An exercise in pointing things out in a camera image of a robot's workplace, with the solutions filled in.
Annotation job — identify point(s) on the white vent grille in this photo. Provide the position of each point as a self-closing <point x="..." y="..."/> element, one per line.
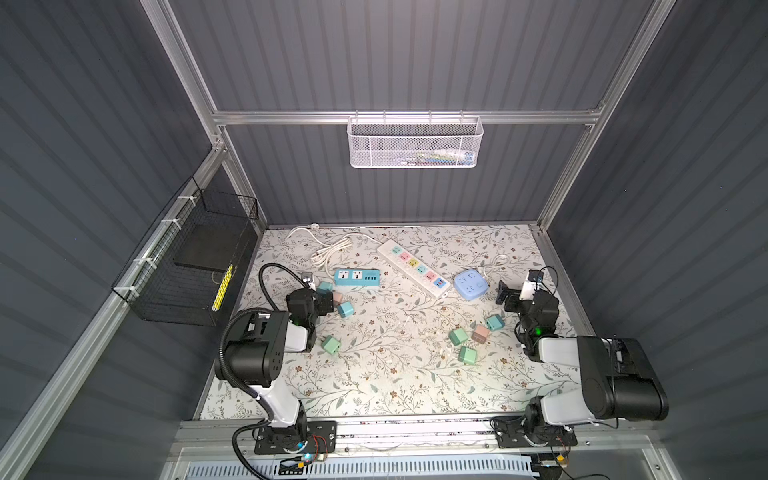
<point x="405" y="467"/>

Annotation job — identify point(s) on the floral table mat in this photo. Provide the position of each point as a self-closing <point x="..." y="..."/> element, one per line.
<point x="395" y="356"/>

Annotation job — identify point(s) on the teal blue power strip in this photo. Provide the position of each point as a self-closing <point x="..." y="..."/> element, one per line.
<point x="364" y="278"/>

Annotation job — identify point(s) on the pink charger cube right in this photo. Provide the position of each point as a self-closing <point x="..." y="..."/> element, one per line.
<point x="480" y="334"/>

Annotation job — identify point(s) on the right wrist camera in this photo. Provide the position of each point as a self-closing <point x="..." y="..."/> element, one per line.
<point x="531" y="284"/>

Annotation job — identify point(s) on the white wire mesh basket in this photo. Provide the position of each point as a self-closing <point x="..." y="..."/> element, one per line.
<point x="414" y="141"/>

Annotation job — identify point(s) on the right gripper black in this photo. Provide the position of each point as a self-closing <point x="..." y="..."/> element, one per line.
<point x="513" y="297"/>

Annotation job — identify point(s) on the long white power strip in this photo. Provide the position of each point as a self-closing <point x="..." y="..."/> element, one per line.
<point x="414" y="268"/>

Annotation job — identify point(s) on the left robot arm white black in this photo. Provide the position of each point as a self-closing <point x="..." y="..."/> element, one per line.
<point x="253" y="347"/>

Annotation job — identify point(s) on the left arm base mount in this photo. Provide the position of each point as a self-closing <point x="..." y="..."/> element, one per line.
<point x="316" y="437"/>

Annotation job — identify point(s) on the round light blue socket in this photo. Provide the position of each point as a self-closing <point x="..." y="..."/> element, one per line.
<point x="470" y="284"/>

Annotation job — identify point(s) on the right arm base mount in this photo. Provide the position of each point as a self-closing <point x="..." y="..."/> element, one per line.
<point x="518" y="432"/>

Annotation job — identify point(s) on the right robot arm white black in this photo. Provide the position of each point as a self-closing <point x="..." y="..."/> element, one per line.
<point x="617" y="380"/>

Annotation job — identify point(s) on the black wire mesh basket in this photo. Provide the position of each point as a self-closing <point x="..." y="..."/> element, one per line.
<point x="176" y="278"/>

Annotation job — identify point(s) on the aluminium rail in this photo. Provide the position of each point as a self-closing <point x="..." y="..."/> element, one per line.
<point x="430" y="433"/>

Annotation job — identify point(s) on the green charger cube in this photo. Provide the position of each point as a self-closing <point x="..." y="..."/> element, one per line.
<point x="331" y="345"/>
<point x="467" y="355"/>
<point x="458" y="336"/>

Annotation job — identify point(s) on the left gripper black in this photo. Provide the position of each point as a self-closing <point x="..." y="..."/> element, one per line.
<point x="323" y="301"/>

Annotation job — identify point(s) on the teal charger cube right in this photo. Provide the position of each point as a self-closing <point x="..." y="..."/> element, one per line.
<point x="494" y="322"/>

